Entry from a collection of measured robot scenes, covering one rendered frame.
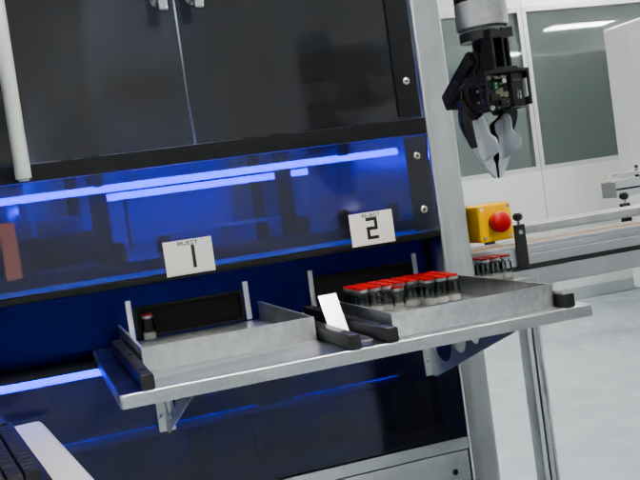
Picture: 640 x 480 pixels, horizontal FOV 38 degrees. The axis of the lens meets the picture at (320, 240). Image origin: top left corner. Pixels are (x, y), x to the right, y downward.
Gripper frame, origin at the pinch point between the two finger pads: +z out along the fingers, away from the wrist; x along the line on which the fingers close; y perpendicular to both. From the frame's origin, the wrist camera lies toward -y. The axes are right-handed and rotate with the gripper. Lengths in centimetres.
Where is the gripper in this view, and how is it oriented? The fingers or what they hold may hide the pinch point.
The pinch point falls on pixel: (494, 170)
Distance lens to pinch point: 141.2
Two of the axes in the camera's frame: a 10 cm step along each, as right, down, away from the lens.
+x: 9.4, -1.5, 3.0
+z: 1.4, 9.9, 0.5
